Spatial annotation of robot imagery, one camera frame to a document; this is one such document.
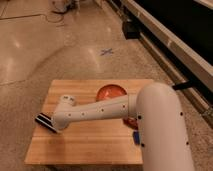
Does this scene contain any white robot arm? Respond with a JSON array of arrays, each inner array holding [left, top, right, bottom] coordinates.
[[51, 82, 195, 171]]

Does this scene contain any orange bowl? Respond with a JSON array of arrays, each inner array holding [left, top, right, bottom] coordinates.
[[96, 84, 127, 101]]

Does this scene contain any white upside-down paper cup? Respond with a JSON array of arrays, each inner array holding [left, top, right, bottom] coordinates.
[[60, 94, 75, 106]]

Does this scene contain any dark red chocolate bar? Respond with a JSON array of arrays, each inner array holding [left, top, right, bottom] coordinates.
[[123, 118, 138, 130]]

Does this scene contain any wooden table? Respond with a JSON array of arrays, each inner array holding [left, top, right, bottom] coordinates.
[[25, 79, 151, 165]]

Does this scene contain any blue box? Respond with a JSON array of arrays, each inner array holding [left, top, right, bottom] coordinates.
[[133, 131, 140, 145]]

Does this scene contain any black box on floor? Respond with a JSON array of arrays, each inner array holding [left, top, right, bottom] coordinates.
[[122, 22, 140, 39]]

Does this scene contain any white object on floor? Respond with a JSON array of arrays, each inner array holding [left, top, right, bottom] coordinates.
[[50, 0, 75, 13]]

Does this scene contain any long metal wall rail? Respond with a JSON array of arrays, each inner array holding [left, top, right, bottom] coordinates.
[[94, 0, 213, 116]]

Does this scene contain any black cable on floor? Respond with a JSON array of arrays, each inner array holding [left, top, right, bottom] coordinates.
[[43, 9, 68, 28]]

